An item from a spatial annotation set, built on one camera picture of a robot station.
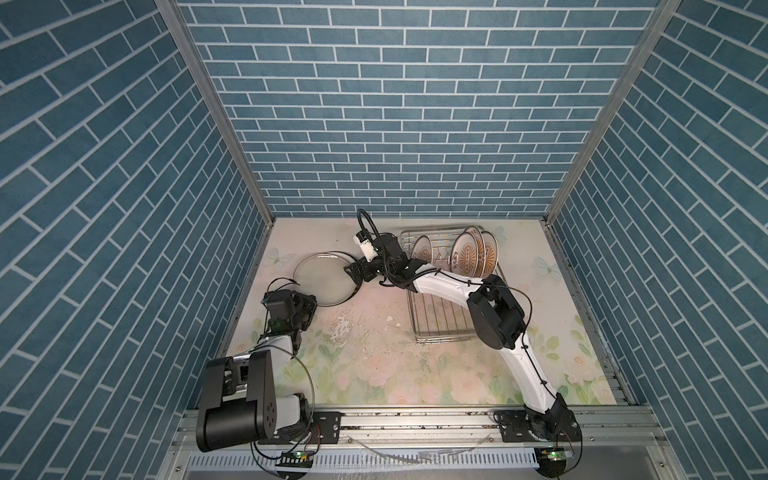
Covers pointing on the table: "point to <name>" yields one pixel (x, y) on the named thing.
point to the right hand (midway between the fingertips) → (352, 259)
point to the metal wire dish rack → (436, 318)
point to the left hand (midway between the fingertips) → (317, 292)
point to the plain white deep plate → (323, 274)
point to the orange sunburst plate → (421, 249)
